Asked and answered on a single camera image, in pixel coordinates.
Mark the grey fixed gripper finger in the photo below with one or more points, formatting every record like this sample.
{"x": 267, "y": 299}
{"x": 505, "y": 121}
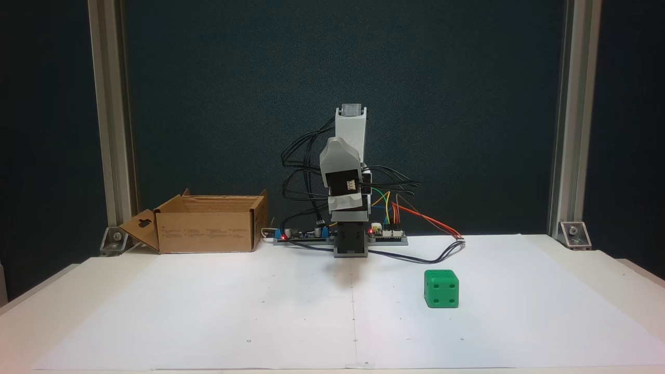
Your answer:
{"x": 341, "y": 155}

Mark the green dice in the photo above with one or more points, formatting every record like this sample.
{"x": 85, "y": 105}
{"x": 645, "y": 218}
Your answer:
{"x": 441, "y": 290}

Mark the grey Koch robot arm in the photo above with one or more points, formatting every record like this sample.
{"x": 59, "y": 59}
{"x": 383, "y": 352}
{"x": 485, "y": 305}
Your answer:
{"x": 350, "y": 130}

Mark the blue circuit board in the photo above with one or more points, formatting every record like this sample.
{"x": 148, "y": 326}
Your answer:
{"x": 304, "y": 235}

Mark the brown cardboard box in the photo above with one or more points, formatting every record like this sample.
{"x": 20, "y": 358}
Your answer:
{"x": 205, "y": 231}

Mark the aluminium profile post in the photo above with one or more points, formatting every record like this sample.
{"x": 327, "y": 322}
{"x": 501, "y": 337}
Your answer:
{"x": 111, "y": 104}
{"x": 574, "y": 104}

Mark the metal corner bracket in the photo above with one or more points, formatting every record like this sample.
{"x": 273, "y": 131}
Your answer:
{"x": 574, "y": 235}
{"x": 114, "y": 241}

